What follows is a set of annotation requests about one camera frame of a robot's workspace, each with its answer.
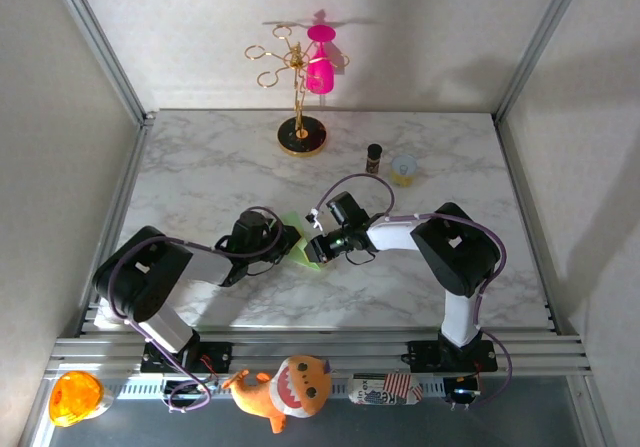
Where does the green cloth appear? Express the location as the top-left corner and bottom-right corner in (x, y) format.
(278, 210), (324, 271)

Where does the small dark spice bottle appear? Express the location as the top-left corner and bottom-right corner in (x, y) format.
(365, 143), (384, 175)

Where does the clear cup yellow content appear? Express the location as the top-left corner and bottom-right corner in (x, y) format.
(389, 154), (420, 187)

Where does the orange plush shark toy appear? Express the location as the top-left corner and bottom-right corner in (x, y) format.
(222, 355), (334, 435)

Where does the printed flag can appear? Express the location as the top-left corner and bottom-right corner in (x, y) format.
(347, 371), (425, 406)

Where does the pink wine glass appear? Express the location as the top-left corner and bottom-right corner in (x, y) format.
(305, 22), (335, 94)

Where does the black control box with light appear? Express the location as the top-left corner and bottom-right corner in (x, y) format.
(444, 374), (484, 409)

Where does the translucent orange ball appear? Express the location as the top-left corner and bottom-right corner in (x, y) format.
(48, 370), (114, 428)

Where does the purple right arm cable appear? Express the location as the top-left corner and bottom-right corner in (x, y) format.
(306, 172), (516, 412)

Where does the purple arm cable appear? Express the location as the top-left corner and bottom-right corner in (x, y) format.
(306, 172), (516, 412)
(106, 206), (286, 414)

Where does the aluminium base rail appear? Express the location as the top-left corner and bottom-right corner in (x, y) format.
(43, 334), (596, 381)

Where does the gold wire glass rack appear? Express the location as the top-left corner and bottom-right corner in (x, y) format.
(243, 24), (351, 158)

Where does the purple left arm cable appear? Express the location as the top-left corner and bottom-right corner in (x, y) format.
(106, 206), (286, 414)

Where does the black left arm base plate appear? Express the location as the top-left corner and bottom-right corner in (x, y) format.
(140, 339), (234, 374)

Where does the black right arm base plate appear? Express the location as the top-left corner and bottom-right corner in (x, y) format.
(407, 339), (497, 374)

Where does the aluminium side rail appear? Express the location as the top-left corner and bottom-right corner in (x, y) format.
(74, 111), (154, 338)
(494, 115), (561, 333)

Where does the white slotted cable duct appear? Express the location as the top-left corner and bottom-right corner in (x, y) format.
(107, 376), (451, 402)

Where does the aluminium frame post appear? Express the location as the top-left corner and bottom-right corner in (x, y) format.
(492, 0), (592, 123)
(47, 0), (156, 126)

